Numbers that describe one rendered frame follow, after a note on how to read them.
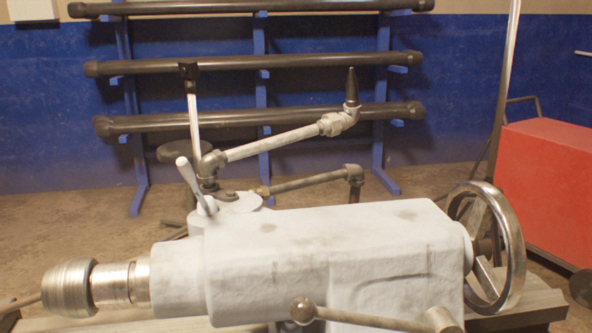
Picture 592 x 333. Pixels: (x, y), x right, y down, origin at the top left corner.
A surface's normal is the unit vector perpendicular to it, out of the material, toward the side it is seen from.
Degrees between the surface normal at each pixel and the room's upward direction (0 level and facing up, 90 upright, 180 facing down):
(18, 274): 0
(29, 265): 0
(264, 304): 93
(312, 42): 90
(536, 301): 49
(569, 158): 90
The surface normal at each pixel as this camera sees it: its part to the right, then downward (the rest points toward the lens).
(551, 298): 0.11, -0.35
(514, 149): -0.87, 0.18
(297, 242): -0.01, -0.93
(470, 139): 0.16, 0.36
